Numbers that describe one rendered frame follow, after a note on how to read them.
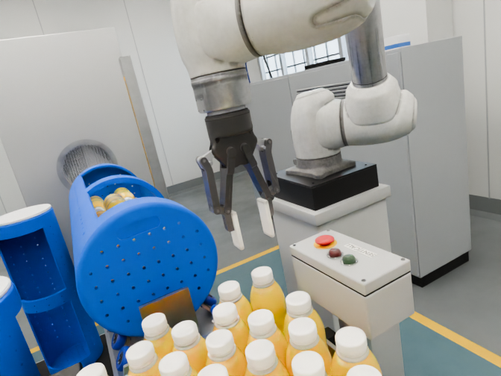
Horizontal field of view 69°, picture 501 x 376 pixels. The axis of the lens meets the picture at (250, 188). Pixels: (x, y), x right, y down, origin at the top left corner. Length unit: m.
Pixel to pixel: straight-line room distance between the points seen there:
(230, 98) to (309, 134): 0.67
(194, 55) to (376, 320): 0.48
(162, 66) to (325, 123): 5.00
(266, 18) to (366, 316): 0.45
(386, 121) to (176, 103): 5.08
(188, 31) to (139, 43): 5.46
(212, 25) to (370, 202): 0.88
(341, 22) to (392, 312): 0.43
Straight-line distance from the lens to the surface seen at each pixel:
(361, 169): 1.25
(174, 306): 0.77
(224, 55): 0.55
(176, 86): 6.05
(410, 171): 2.27
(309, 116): 1.20
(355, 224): 1.26
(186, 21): 0.57
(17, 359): 1.20
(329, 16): 0.51
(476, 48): 3.42
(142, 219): 0.74
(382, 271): 0.60
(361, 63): 1.11
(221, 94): 0.56
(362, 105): 1.14
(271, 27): 0.52
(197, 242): 0.79
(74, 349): 2.54
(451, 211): 2.62
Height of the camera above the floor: 1.41
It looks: 15 degrees down
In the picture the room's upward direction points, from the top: 12 degrees counter-clockwise
